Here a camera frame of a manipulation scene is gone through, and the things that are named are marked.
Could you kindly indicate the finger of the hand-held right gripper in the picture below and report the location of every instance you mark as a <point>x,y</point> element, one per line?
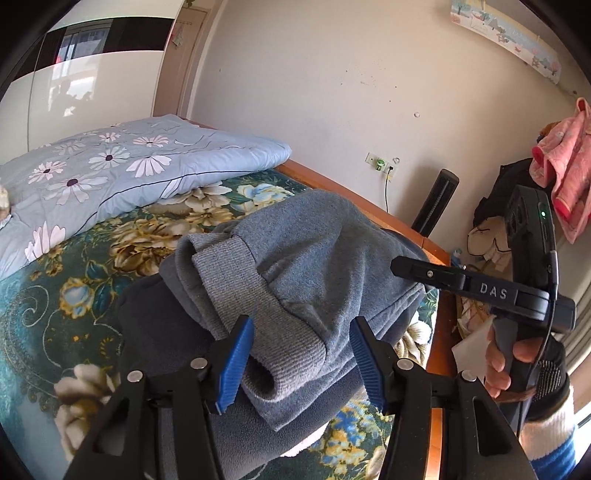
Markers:
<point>429,273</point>

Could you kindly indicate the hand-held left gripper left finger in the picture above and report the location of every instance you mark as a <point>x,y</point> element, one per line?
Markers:
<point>235,364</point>

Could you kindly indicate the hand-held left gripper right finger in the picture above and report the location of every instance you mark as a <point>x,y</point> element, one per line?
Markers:
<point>367,364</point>

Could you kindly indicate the grey zip sweater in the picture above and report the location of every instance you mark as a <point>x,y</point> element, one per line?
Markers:
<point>300,258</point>

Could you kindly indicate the person's right forearm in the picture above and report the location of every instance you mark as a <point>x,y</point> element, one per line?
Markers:
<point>549,438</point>

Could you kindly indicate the person's right hand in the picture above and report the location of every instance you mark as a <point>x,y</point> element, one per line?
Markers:
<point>526,351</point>

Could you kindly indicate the beige cloth bag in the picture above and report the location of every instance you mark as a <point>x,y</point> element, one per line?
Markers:
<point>485,240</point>

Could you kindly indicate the black tower heater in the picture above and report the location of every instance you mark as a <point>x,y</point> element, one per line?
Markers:
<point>436,203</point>

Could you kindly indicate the dark fleece garment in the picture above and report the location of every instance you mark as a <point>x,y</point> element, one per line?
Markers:
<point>147,314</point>

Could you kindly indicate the black hanging garment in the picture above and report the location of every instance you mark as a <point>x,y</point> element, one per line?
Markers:
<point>498,194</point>

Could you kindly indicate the green night light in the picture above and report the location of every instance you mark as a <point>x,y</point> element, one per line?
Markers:
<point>381,163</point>

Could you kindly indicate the pink hanging garment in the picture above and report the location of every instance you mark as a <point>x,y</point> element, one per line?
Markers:
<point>572,175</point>

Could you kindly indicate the teal floral blanket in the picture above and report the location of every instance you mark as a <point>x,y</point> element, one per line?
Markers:
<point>46,323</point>

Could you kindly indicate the light blue floral quilt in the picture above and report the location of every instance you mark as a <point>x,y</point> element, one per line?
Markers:
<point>138,184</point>

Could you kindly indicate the white wardrobe with black band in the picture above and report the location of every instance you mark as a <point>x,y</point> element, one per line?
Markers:
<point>92,92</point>

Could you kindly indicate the white wall socket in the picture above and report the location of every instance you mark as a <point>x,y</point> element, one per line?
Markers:
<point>393,165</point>

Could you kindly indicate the pastel wall poster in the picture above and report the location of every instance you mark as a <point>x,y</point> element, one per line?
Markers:
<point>503,27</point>

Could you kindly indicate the cream door frame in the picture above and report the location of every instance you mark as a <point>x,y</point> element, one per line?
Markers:
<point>184,69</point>

